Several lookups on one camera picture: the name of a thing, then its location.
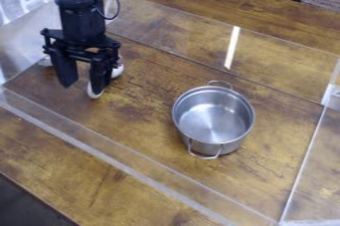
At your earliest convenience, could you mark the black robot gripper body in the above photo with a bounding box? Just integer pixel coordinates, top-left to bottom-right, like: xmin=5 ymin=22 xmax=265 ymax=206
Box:
xmin=41 ymin=0 xmax=123 ymax=69

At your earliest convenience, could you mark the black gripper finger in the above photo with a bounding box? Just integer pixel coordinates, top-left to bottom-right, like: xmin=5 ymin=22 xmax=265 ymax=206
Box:
xmin=51 ymin=50 xmax=79 ymax=88
xmin=90 ymin=58 xmax=114 ymax=95

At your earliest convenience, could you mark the white plush mushroom red cap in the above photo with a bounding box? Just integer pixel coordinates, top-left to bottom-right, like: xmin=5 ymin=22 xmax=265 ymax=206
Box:
xmin=87 ymin=58 xmax=126 ymax=99

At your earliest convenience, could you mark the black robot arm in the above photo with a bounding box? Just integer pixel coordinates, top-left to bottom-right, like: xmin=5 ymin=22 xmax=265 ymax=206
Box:
xmin=42 ymin=0 xmax=125 ymax=99

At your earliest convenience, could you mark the silver steel pot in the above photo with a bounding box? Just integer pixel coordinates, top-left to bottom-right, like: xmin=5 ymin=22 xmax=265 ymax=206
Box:
xmin=171 ymin=81 xmax=255 ymax=160

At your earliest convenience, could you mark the spoon with green handle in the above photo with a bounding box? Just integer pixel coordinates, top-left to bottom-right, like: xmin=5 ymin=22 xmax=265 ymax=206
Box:
xmin=39 ymin=55 xmax=54 ymax=67

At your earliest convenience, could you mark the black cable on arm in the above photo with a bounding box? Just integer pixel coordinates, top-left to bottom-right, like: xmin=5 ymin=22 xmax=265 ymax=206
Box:
xmin=93 ymin=0 xmax=123 ymax=21

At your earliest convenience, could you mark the clear acrylic barrier front wall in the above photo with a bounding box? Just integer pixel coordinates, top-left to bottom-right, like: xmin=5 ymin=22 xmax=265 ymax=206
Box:
xmin=0 ymin=86 xmax=279 ymax=226

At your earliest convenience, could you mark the clear acrylic right wall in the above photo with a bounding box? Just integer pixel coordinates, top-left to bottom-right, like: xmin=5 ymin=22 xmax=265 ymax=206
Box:
xmin=279 ymin=60 xmax=340 ymax=226

